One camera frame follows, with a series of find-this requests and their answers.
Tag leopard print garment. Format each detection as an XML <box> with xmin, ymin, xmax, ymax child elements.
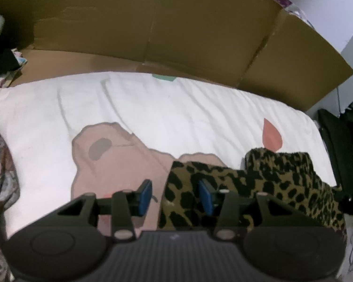
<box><xmin>157</xmin><ymin>148</ymin><xmax>347</xmax><ymax>232</ymax></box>

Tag brown cardboard sheet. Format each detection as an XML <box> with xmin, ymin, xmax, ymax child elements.
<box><xmin>0</xmin><ymin>0</ymin><xmax>353</xmax><ymax>112</ymax></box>

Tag black garment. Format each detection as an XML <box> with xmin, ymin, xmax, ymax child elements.
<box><xmin>0</xmin><ymin>47</ymin><xmax>20</xmax><ymax>81</ymax></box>

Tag white bear print bedsheet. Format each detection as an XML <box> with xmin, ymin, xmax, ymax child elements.
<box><xmin>0</xmin><ymin>72</ymin><xmax>337</xmax><ymax>235</ymax></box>

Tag floral patterned garment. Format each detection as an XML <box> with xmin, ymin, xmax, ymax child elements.
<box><xmin>0</xmin><ymin>117</ymin><xmax>21</xmax><ymax>282</ymax></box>

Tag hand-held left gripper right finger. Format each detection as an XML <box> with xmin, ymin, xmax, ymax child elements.
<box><xmin>198</xmin><ymin>179</ymin><xmax>321</xmax><ymax>240</ymax></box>

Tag dark bags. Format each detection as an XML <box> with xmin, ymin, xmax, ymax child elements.
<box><xmin>317</xmin><ymin>92</ymin><xmax>353</xmax><ymax>216</ymax></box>

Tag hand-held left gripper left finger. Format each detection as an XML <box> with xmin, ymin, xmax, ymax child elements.
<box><xmin>35</xmin><ymin>179</ymin><xmax>153</xmax><ymax>240</ymax></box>

